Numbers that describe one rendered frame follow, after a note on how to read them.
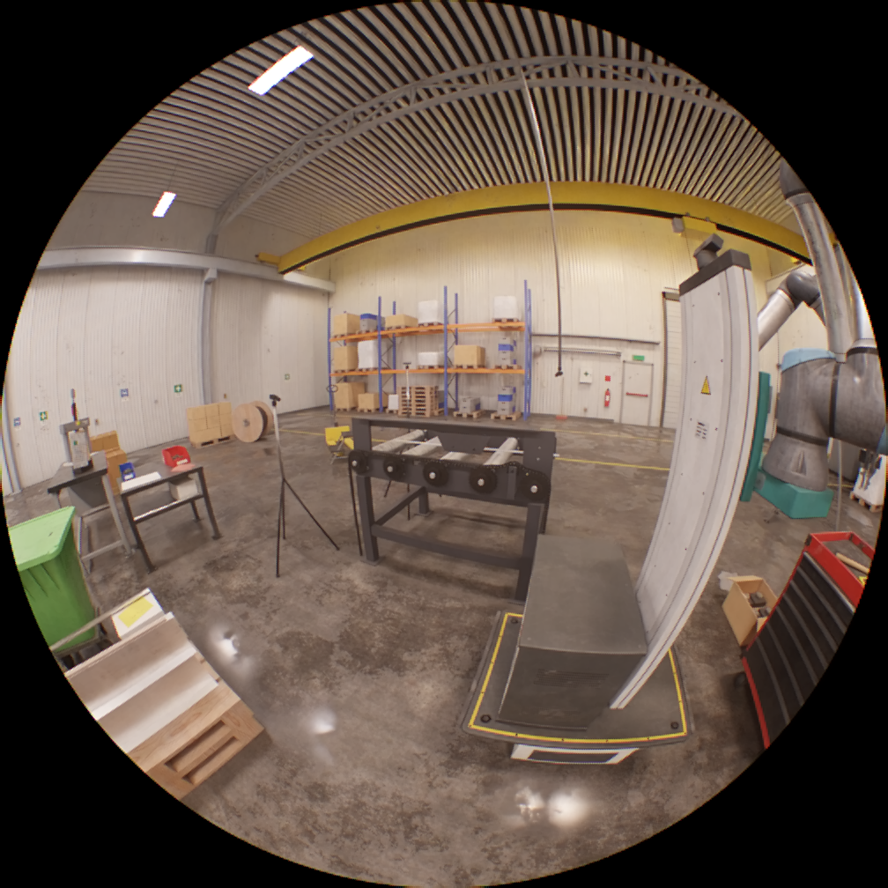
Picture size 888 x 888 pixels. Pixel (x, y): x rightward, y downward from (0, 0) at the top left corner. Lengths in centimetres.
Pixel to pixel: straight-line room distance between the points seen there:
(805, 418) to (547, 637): 77
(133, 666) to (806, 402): 233
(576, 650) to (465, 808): 91
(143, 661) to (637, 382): 1156
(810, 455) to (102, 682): 238
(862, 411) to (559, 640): 82
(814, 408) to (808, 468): 11
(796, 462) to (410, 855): 161
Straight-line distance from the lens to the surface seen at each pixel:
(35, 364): 1106
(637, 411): 1091
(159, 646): 171
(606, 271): 1139
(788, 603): 176
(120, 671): 176
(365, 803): 148
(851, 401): 71
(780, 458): 74
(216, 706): 151
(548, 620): 84
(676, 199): 909
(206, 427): 850
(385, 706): 161
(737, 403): 74
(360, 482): 213
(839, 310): 104
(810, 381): 74
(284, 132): 983
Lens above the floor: 145
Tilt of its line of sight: 14 degrees down
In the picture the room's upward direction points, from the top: straight up
